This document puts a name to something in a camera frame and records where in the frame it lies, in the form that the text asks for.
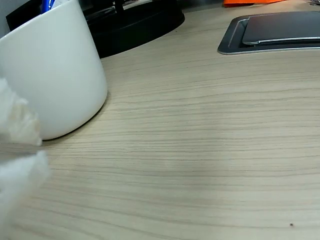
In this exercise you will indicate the black flat panel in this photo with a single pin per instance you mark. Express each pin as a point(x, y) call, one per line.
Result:
point(23, 16)

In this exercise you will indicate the orange fabric item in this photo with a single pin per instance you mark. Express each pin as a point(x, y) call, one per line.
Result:
point(250, 2)

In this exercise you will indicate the blue pen with metal clip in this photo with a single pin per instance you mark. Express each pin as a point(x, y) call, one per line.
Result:
point(46, 5)

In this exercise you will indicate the black round monitor stand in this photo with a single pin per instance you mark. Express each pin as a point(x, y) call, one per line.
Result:
point(140, 27)

